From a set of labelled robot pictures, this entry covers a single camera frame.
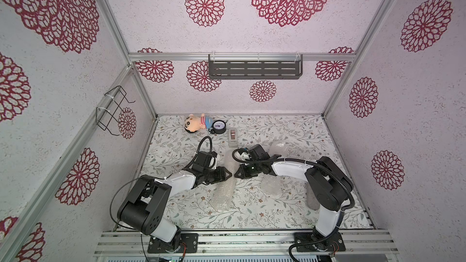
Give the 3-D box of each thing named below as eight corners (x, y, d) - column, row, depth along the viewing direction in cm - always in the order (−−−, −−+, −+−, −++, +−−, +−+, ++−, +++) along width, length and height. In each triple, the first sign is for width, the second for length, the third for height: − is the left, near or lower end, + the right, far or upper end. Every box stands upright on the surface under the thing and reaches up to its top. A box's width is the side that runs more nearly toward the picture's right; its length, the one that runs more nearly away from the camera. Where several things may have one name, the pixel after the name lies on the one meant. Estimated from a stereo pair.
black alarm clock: (208, 133, 114) (208, 130, 111) (209, 123, 119) (209, 120, 116) (225, 133, 114) (225, 130, 111) (226, 123, 119) (226, 120, 116)
